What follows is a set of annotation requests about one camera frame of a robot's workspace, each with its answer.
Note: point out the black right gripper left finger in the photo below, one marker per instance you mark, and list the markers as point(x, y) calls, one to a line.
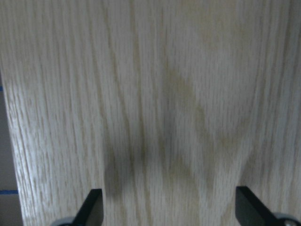
point(91, 212)

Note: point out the light wooden drawer cabinet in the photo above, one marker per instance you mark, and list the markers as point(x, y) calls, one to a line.
point(166, 105)

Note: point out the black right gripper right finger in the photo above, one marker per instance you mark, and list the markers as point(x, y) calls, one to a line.
point(250, 211)

